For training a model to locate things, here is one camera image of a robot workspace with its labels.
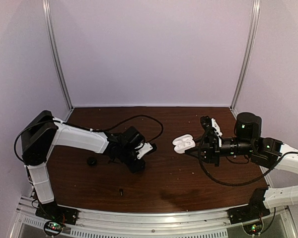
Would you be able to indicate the aluminium frame post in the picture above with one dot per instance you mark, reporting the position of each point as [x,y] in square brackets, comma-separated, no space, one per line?
[254,21]
[55,53]

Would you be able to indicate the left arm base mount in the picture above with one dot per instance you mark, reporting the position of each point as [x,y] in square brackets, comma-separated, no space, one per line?
[54,212]

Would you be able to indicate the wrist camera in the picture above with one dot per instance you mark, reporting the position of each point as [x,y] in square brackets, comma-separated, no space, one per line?
[210,125]
[144,149]

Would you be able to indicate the left aluminium frame post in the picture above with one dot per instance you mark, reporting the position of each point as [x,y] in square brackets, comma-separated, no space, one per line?
[55,53]

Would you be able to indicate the black round cap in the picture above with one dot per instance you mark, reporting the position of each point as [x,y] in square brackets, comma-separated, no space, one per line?
[91,161]

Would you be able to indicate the white earbud charging case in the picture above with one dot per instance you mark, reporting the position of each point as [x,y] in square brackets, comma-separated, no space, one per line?
[183,143]

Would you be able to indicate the right aluminium frame post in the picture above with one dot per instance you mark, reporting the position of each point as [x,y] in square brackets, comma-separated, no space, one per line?
[254,21]

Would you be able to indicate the left circuit board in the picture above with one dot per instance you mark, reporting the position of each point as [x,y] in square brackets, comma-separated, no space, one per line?
[52,228]

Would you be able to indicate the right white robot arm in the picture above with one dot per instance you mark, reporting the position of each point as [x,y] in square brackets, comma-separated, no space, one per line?
[247,141]

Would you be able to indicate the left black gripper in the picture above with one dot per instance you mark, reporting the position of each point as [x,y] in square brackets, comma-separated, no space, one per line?
[136,167]

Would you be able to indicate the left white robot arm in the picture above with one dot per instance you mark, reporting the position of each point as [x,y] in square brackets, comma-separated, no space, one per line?
[45,132]

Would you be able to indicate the aluminium front rail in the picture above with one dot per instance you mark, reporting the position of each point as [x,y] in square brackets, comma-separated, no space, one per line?
[214,223]

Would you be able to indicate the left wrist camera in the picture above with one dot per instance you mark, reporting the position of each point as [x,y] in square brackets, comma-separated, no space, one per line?
[144,149]

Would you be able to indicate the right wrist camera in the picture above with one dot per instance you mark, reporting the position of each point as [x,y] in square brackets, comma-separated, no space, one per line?
[210,125]

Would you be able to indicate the circuit board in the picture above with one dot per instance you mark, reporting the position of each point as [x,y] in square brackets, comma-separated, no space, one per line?
[52,228]
[253,228]

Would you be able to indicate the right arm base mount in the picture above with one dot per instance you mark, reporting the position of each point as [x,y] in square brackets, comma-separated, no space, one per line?
[255,209]

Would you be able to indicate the right circuit board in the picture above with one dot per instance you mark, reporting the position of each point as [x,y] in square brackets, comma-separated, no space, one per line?
[253,228]

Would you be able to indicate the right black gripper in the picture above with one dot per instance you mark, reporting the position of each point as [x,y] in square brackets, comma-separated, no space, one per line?
[211,148]

